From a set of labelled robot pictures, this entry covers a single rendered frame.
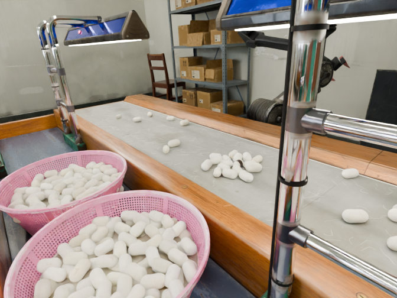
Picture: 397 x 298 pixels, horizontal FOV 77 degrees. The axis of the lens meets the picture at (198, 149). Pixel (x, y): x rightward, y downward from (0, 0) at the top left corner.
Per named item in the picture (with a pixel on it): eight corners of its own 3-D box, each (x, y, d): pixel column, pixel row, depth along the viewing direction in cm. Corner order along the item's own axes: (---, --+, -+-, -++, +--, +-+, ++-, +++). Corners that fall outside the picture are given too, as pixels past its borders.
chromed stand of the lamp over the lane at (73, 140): (109, 130, 114) (87, 20, 97) (129, 141, 100) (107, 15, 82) (64, 142, 103) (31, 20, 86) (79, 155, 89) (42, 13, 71)
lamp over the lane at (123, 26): (82, 45, 116) (78, 28, 113) (150, 38, 72) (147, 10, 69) (64, 45, 111) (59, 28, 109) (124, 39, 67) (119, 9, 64)
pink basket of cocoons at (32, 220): (108, 171, 77) (101, 142, 73) (152, 210, 58) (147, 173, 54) (2, 208, 61) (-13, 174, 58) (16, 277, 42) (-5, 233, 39)
